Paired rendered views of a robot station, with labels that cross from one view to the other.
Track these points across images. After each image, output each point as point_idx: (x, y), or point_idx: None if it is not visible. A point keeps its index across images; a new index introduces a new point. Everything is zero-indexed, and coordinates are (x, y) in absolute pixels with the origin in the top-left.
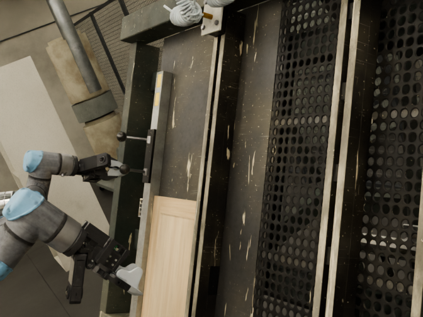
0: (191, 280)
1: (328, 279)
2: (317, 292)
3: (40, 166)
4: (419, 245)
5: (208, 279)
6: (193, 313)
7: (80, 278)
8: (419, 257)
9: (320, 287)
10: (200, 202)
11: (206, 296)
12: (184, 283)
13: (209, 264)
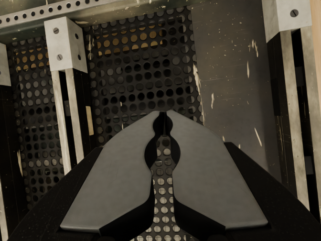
0: (308, 89)
1: (69, 162)
2: (79, 148)
3: None
4: (1, 207)
5: (279, 98)
6: (286, 46)
7: None
8: (0, 199)
9: (77, 153)
10: (318, 202)
11: (276, 75)
12: None
13: (281, 117)
